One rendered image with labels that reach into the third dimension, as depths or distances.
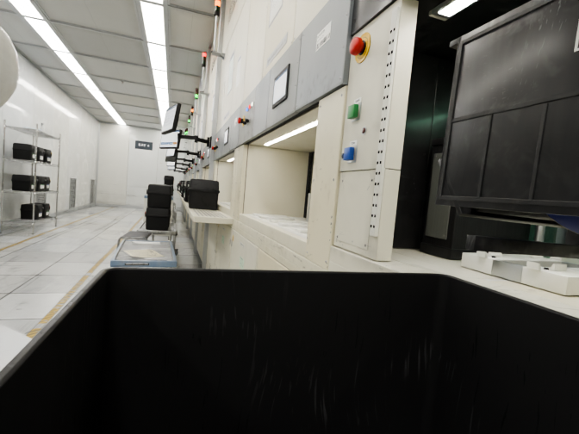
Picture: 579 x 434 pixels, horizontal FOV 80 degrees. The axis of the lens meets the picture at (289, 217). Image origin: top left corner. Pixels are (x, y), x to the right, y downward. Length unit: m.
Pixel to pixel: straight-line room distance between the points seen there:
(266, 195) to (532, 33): 1.95
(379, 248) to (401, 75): 0.35
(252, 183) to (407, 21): 1.56
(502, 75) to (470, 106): 0.04
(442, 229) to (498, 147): 0.59
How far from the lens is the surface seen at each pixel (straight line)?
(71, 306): 0.18
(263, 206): 2.21
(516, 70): 0.38
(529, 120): 0.35
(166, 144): 5.33
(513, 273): 0.76
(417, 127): 1.03
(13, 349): 0.60
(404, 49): 0.80
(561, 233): 1.47
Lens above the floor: 0.99
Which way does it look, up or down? 4 degrees down
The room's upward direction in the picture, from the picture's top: 5 degrees clockwise
